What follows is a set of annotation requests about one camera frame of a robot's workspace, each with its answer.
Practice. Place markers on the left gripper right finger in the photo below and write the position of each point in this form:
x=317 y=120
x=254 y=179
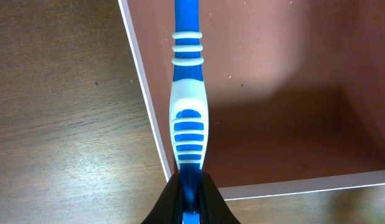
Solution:
x=212 y=207

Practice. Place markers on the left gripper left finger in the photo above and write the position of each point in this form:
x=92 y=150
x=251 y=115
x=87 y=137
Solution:
x=168 y=207

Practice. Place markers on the white cardboard box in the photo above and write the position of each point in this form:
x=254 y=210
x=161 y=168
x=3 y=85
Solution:
x=296 y=93

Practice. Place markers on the blue white toothbrush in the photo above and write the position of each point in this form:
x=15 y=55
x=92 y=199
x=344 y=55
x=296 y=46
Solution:
x=188 y=108

